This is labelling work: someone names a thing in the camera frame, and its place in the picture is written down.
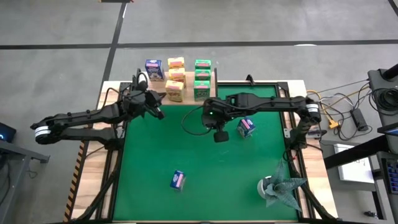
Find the yellow Corn Pops cereal box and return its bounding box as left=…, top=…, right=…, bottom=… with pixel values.
left=168, top=67, right=187, bottom=82
left=164, top=80, right=185, bottom=103
left=167, top=56, right=185, bottom=70

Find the black metal beam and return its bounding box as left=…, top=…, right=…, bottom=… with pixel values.
left=323, top=134, right=385, bottom=170

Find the black power adapter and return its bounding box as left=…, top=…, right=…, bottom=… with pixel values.
left=350, top=108, right=369, bottom=131

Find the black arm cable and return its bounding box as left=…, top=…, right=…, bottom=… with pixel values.
left=101, top=72, right=150, bottom=108
left=181, top=105, right=218, bottom=136

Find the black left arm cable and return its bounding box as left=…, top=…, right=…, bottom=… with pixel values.
left=101, top=72, right=150, bottom=108

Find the wooden shelf black metal frame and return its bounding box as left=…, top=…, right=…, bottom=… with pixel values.
left=132, top=67, right=219, bottom=119

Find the dark laptop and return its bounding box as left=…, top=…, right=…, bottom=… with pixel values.
left=377, top=122, right=398, bottom=138

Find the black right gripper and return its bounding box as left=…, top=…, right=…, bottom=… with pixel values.
left=201, top=98, right=239, bottom=144

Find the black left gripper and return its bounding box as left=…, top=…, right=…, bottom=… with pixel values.
left=123, top=90, right=165, bottom=121

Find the blue Frosted Flakes cereal box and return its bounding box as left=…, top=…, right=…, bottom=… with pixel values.
left=236, top=117, right=257, bottom=139
left=144, top=58, right=166, bottom=83
left=169, top=169, right=187, bottom=191

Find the keyboard with coloured keys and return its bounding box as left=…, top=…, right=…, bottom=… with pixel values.
left=385, top=157, right=398, bottom=195

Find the green Apple Jacks cereal box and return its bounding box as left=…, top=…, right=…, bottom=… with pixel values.
left=194, top=58, right=212, bottom=70
left=193, top=80, right=211, bottom=102
left=194, top=68, right=212, bottom=82

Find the yellow power plug cable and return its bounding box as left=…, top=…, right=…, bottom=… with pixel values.
left=307, top=89, right=340, bottom=130

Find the coiled black cable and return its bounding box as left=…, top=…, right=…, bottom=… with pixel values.
left=372, top=88, right=398, bottom=112

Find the white paper sheet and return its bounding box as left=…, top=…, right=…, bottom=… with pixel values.
left=333, top=142, right=376, bottom=184

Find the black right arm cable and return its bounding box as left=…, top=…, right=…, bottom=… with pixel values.
left=181, top=105, right=218, bottom=136

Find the yellow black hazard tape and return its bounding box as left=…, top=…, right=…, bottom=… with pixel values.
left=63, top=144, right=85, bottom=222

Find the potted snake plant white pot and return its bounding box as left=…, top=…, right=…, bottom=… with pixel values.
left=257, top=159, right=308, bottom=212

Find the black device blue light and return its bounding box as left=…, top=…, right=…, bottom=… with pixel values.
left=0, top=122, right=17, bottom=143

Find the green table mat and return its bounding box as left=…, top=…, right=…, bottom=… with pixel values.
left=112, top=85, right=299, bottom=222

